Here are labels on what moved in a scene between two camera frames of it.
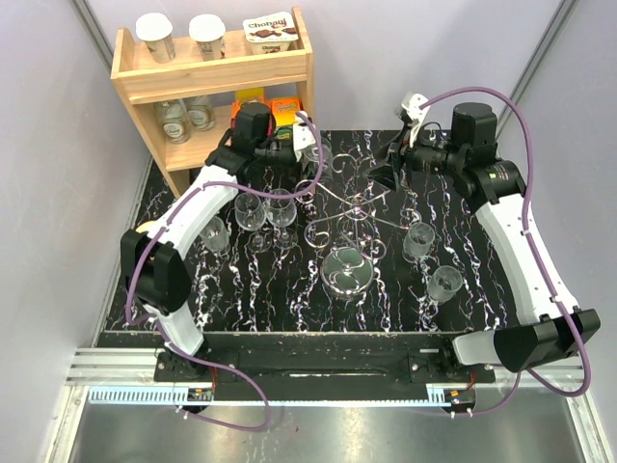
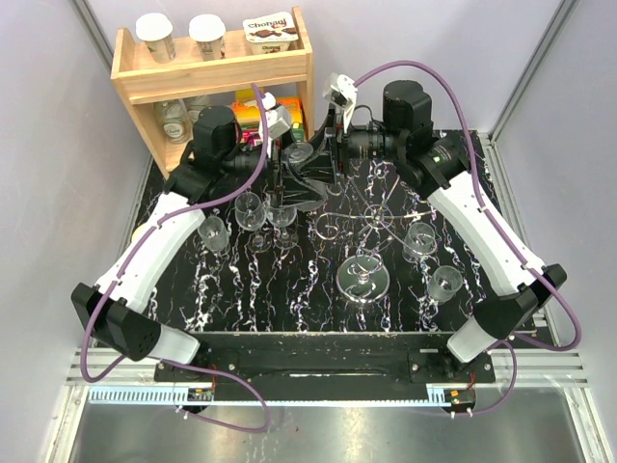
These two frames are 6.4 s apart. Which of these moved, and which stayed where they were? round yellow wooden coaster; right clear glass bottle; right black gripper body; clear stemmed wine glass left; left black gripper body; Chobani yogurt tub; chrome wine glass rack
Moved: left black gripper body; right black gripper body; chrome wine glass rack
Stayed: round yellow wooden coaster; right clear glass bottle; clear stemmed wine glass left; Chobani yogurt tub
